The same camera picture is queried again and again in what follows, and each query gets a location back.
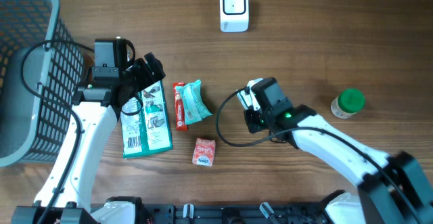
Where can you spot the grey plastic mesh basket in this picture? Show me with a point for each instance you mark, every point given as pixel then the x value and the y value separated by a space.
pixel 35 39

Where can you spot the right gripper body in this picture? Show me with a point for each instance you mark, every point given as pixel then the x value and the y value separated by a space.
pixel 256 120

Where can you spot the green lid jar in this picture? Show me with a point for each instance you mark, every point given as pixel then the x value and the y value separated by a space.
pixel 348 103

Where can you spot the pink tissue pack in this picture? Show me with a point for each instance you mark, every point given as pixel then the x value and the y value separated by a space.
pixel 204 152

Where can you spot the large green white packet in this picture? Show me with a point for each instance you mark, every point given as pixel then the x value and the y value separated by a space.
pixel 144 122

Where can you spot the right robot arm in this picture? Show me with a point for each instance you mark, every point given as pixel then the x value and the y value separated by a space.
pixel 390 189

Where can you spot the white barcode scanner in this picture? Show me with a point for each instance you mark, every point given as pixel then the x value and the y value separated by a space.
pixel 234 15

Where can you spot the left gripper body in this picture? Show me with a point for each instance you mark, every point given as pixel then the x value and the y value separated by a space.
pixel 140 76

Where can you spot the light teal sachet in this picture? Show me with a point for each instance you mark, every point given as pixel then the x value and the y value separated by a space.
pixel 194 108

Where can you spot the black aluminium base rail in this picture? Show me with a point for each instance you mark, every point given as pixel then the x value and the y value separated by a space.
pixel 302 213

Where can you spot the red chocolate bar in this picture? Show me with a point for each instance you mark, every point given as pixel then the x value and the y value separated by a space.
pixel 179 111

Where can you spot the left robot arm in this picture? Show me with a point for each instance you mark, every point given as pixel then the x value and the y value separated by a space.
pixel 95 108

